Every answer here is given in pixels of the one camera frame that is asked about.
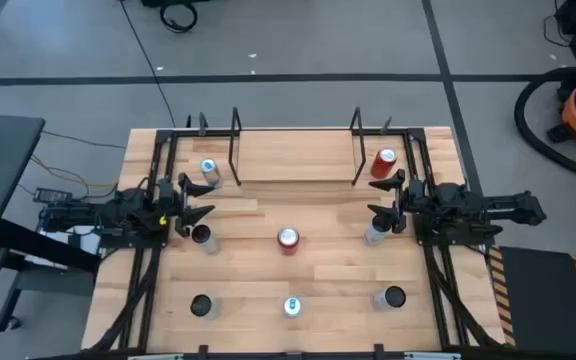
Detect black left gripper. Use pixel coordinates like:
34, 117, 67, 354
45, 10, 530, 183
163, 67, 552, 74
156, 173, 216, 238

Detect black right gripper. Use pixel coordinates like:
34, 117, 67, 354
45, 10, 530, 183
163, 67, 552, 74
366, 169, 427, 235

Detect white Celsius can teal print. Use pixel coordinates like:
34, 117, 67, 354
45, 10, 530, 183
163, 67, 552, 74
189, 293, 219, 320
190, 224, 222, 257

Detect red Coca-Cola can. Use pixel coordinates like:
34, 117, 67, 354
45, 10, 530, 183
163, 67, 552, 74
369, 147, 399, 180
276, 226, 301, 257

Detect white Celsius Peach Vibe can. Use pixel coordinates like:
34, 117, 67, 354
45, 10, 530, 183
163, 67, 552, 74
371, 285, 408, 312
362, 214, 393, 247

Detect blue silver Red Bull can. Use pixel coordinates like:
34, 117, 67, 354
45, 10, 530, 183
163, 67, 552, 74
282, 295, 303, 319
199, 157, 223, 190

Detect wooden shelf board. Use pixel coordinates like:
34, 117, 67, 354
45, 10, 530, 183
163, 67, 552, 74
237, 129, 360, 183

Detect white box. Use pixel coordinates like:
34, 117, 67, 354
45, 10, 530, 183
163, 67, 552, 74
42, 224, 102, 266

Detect orange vacuum cleaner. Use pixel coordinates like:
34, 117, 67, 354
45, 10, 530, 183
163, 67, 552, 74
513, 67, 576, 184

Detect silver aluminium bar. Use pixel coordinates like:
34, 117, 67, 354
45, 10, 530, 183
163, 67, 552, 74
127, 352, 185, 360
403, 352, 462, 360

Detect black mat hazard stripes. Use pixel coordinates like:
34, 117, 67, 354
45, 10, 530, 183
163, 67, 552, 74
487, 245, 576, 356

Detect black metal shelf end frame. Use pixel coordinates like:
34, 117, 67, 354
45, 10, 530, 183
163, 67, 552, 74
227, 106, 243, 187
349, 106, 368, 187

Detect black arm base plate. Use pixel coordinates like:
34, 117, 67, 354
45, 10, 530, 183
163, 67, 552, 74
412, 207, 494, 247
98, 209, 172, 250

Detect black aluminium table frame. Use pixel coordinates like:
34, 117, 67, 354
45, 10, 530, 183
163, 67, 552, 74
85, 127, 509, 360

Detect yellow cable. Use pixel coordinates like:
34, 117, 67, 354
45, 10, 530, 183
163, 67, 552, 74
30, 154, 119, 189

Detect long black floor cable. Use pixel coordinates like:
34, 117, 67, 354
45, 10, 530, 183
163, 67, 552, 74
119, 0, 177, 127

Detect coiled black cable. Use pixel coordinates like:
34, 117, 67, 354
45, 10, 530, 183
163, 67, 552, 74
159, 0, 199, 34

